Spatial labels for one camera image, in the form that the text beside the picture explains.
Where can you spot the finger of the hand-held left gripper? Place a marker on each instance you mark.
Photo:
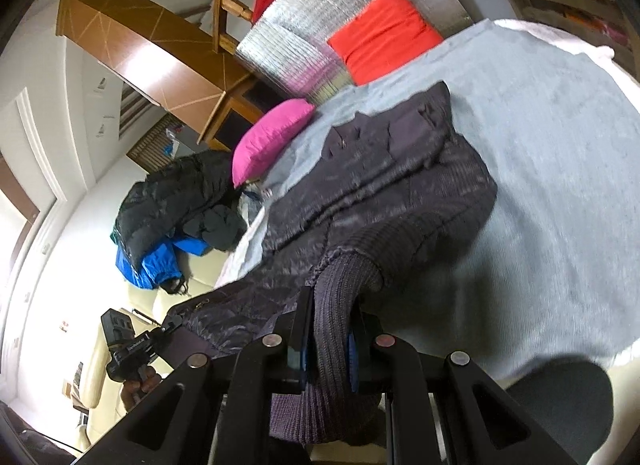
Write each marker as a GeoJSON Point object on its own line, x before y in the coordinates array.
{"type": "Point", "coordinates": [172, 326]}

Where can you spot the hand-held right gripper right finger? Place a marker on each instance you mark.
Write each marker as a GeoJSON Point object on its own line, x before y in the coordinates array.
{"type": "Point", "coordinates": [351, 355]}

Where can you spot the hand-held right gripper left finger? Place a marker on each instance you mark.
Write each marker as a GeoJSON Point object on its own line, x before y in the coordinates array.
{"type": "Point", "coordinates": [295, 365]}

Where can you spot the dark quilted zip jacket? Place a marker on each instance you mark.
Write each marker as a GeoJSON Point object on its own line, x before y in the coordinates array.
{"type": "Point", "coordinates": [375, 205]}

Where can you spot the person's left hand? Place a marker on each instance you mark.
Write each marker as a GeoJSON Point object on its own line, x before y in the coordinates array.
{"type": "Point", "coordinates": [140, 387]}

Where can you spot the cream leather sofa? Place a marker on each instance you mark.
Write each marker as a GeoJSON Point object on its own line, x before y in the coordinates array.
{"type": "Point", "coordinates": [205, 270]}

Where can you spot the blue jacket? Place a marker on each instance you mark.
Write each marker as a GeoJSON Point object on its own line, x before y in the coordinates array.
{"type": "Point", "coordinates": [150, 260]}

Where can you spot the teal garment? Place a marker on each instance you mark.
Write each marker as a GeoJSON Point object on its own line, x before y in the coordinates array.
{"type": "Point", "coordinates": [113, 236]}

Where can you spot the black garment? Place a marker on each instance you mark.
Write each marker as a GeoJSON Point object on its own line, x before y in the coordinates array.
{"type": "Point", "coordinates": [220, 230]}

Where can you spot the black puffer jacket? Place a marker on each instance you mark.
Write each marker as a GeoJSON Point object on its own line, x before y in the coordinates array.
{"type": "Point", "coordinates": [165, 205]}

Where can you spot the wooden slatted screen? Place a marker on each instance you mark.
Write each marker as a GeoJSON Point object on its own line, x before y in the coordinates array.
{"type": "Point", "coordinates": [150, 145]}

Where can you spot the pink pillow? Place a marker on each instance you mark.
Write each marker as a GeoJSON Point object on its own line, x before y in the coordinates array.
{"type": "Point", "coordinates": [275, 140]}

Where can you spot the dark round seat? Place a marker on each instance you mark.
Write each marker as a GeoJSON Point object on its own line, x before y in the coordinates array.
{"type": "Point", "coordinates": [565, 410]}

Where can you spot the grey blanket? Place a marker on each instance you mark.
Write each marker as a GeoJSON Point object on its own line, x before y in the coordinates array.
{"type": "Point", "coordinates": [550, 195]}

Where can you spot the wooden cabinet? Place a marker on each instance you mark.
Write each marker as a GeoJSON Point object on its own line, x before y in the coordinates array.
{"type": "Point", "coordinates": [150, 50]}

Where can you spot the red pillow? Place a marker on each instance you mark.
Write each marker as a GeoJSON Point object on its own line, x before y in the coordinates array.
{"type": "Point", "coordinates": [385, 35]}

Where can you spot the silver foil insulation mat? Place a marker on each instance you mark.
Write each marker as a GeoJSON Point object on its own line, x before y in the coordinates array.
{"type": "Point", "coordinates": [320, 30]}

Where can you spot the pink cloth pile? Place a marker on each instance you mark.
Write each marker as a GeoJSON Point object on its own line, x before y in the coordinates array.
{"type": "Point", "coordinates": [612, 30]}

